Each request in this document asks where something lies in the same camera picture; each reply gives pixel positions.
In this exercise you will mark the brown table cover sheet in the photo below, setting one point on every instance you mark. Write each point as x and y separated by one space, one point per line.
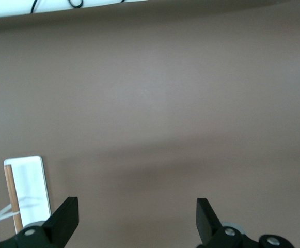
149 103

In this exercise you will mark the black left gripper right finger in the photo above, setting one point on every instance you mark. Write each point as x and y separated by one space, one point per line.
209 227

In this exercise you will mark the white tie on rack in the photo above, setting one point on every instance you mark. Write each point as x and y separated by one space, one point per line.
2 215

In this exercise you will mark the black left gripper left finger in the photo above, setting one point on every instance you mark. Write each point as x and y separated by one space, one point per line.
54 230

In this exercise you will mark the white rack base plate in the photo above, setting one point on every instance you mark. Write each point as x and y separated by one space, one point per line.
31 186

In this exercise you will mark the wooden rack pole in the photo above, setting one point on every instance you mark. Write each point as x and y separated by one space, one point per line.
11 191

